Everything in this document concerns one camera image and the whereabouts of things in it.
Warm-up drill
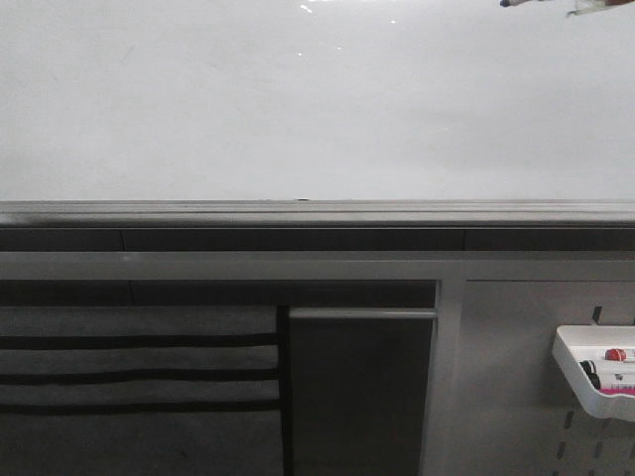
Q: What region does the white dry-erase marker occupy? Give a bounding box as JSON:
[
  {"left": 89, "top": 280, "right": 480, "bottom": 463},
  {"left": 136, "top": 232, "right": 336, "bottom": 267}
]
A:
[{"left": 499, "top": 0, "right": 634, "bottom": 18}]

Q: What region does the white whiteboard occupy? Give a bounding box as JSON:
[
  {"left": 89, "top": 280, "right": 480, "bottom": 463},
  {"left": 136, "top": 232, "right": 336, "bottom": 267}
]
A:
[{"left": 1, "top": 1, "right": 634, "bottom": 200}]

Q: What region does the dark grey panel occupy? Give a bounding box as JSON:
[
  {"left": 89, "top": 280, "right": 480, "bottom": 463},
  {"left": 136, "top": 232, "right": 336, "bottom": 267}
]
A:
[{"left": 290, "top": 309, "right": 435, "bottom": 475}]

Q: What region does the grey pegboard panel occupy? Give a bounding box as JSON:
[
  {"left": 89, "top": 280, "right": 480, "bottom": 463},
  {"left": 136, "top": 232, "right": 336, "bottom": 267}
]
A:
[{"left": 422, "top": 281, "right": 634, "bottom": 475}]

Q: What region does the grey fabric pocket organizer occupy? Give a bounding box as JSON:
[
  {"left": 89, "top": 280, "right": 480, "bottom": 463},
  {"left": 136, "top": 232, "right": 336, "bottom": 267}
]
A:
[{"left": 1, "top": 306, "right": 288, "bottom": 475}]

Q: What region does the red capped marker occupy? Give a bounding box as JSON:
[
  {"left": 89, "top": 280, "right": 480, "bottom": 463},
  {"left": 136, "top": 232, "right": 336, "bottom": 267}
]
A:
[{"left": 604, "top": 348, "right": 635, "bottom": 363}]

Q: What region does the pink eraser in tray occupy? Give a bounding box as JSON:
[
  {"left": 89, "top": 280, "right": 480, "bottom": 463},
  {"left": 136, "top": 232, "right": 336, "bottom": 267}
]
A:
[{"left": 599, "top": 387, "right": 635, "bottom": 396}]

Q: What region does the white plastic tray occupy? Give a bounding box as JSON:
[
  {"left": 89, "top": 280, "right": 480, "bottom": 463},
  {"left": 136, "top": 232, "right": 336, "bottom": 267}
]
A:
[{"left": 553, "top": 325, "right": 634, "bottom": 422}]

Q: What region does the grey whiteboard tray rail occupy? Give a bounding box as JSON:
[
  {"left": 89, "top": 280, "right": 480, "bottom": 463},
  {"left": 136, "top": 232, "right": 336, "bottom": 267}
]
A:
[{"left": 1, "top": 199, "right": 634, "bottom": 229}]

